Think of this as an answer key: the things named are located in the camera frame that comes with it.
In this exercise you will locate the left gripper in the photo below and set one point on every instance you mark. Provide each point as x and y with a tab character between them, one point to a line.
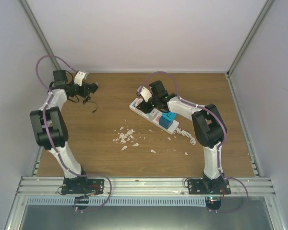
85	86

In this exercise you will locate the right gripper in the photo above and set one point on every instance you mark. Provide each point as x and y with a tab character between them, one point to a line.
144	108

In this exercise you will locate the white power strip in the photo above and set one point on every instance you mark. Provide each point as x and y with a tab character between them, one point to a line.
153	120

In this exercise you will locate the black power adapter with cable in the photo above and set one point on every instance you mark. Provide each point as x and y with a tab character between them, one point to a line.
87	99

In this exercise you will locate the blue cube adapter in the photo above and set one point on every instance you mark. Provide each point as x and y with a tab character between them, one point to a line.
167	119

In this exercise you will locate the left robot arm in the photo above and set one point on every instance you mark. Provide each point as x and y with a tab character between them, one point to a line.
50	130

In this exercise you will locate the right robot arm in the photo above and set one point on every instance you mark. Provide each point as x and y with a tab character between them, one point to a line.
210	130

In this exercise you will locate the small white plug adapter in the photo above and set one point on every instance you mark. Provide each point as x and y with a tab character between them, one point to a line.
154	112

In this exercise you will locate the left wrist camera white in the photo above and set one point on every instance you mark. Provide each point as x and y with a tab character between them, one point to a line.
80	77

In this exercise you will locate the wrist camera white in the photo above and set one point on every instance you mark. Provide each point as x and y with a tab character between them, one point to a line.
144	93
80	77

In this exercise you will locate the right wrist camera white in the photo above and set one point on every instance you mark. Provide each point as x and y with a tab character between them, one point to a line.
144	93

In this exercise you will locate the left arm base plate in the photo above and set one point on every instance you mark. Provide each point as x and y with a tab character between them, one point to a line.
82	186

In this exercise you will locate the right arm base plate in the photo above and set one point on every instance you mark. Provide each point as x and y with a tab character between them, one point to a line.
203	187

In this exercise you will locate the aluminium front rail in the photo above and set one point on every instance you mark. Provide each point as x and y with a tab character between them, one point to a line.
131	186

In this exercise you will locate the slotted cable duct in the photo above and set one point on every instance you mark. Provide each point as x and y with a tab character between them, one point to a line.
124	201

